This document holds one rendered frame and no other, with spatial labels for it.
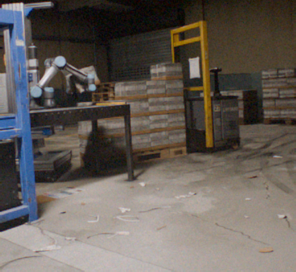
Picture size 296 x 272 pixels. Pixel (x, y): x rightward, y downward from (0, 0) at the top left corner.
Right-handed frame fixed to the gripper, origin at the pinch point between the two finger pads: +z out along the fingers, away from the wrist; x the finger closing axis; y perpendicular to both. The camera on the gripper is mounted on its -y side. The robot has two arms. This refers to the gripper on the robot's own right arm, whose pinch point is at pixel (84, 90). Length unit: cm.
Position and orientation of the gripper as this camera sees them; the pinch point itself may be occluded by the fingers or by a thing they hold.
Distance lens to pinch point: 444.2
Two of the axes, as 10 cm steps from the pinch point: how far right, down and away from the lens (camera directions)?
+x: -8.3, 4.3, -3.5
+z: -4.0, -0.2, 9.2
